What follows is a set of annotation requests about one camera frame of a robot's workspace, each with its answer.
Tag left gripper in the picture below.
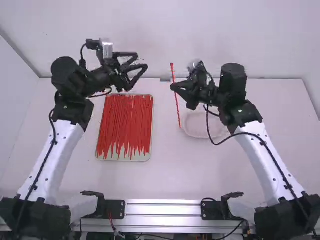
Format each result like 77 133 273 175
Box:
83 51 149 93

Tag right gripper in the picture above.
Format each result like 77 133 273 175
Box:
169 66 223 111

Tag orange cable tie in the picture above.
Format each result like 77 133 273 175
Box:
169 62 183 129

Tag white dish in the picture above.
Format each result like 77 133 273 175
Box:
180 111 227 140

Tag pale tray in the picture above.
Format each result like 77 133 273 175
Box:
95 93 155 163

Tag silver rails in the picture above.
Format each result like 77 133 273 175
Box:
79 190 256 236

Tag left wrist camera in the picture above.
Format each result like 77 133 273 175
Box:
99 38 115 60

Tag black cable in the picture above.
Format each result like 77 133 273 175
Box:
203 102 253 146
79 42 89 68

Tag row of orange cable ties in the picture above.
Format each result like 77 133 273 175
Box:
96 94 154 160

